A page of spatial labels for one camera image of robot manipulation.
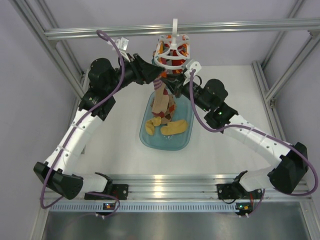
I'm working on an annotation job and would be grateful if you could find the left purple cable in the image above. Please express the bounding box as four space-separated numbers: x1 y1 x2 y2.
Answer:
39 29 126 218

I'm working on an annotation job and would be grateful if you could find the blue transparent tray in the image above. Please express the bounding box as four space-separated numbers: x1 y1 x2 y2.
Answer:
139 92 194 151

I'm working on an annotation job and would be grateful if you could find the aluminium top crossbar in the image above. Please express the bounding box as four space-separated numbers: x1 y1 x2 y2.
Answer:
44 17 320 41

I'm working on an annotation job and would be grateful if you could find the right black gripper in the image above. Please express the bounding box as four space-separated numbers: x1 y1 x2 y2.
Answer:
161 72 211 113

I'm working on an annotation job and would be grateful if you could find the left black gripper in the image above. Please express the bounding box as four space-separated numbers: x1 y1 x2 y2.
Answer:
105 52 165 95

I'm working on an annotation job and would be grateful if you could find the perforated cable duct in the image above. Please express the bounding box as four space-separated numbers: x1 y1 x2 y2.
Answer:
49 201 253 213

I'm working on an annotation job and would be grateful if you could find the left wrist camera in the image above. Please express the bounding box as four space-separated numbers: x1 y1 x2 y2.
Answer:
115 37 130 61

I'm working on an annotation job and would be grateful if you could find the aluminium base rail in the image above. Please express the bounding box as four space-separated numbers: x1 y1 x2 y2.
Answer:
39 173 312 201

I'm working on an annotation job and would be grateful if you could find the beige argyle sock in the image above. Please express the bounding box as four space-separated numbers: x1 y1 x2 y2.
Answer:
159 94 177 125

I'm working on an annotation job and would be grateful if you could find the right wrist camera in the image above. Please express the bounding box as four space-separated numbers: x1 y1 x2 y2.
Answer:
182 59 202 78

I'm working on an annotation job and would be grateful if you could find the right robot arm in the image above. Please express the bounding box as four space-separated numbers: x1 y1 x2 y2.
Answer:
163 76 309 199

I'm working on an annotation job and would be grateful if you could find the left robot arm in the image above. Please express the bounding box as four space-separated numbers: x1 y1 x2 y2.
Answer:
33 53 165 200

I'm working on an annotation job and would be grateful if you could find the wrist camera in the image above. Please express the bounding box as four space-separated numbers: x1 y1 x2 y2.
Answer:
115 37 130 61
182 59 202 78

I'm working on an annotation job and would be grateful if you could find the yellow sock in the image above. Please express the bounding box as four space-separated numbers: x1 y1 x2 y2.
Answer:
160 119 188 136
145 116 162 136

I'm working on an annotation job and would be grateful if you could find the red sock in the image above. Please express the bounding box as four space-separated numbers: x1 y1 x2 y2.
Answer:
159 46 188 74

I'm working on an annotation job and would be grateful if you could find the beige purple striped sock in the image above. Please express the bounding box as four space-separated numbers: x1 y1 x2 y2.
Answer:
151 78 170 117

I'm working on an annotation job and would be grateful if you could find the white round clip hanger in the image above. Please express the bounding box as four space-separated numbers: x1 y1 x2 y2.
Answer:
152 18 191 74

